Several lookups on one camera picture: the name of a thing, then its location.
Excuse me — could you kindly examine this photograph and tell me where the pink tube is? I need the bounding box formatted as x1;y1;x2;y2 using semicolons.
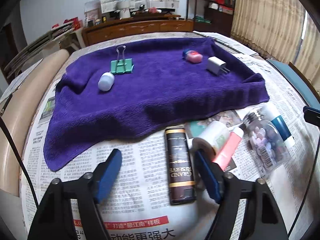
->
212;127;244;171

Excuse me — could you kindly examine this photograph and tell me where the dark brown lighter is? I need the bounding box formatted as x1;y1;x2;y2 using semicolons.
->
164;126;196;205

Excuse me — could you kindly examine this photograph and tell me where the white blue vaseline jar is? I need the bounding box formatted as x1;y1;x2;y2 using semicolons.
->
261;103;295;148

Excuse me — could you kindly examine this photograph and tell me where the white tape roll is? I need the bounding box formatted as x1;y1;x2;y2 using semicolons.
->
192;121;229;159

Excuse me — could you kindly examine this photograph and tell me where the small white round bottle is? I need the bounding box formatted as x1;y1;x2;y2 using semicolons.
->
98;72;114;92

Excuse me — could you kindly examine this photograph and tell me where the green binder clip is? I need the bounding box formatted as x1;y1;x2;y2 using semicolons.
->
110;45;134;75

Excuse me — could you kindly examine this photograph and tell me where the white power adapter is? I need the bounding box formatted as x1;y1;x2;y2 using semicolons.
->
207;56;230;76

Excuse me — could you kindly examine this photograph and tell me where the pink small jar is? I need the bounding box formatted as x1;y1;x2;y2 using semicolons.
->
182;49;203;63

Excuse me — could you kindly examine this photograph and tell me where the blue cushioned chair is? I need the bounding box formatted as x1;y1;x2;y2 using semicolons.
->
266;59;319;110

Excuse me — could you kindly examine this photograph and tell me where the clear candy bottle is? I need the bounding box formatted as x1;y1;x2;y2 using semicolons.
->
243;110;290;177

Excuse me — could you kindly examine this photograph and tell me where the purple towel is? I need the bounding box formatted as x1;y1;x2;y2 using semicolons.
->
43;37;270;171

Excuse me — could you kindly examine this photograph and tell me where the folded newspaper far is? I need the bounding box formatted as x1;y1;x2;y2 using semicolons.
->
193;30;259;56

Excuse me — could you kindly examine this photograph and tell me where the beige side table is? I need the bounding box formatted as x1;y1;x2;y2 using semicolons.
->
1;49;69;197

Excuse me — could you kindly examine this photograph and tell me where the beige curtain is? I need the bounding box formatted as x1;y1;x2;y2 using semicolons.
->
231;0;319;90

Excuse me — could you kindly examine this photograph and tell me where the black pen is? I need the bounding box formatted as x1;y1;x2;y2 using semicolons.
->
0;94;12;116

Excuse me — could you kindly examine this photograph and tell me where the paper sheet on side table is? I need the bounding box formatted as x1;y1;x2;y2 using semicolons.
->
0;59;43;103

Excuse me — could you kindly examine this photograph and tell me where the dark wooden shelf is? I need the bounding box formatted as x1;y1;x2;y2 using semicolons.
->
186;0;236;37

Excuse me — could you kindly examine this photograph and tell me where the wooden tv cabinet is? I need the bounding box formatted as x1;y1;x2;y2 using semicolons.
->
82;14;194;46

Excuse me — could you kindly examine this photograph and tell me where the black cable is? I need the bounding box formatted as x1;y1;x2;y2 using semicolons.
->
0;115;40;208

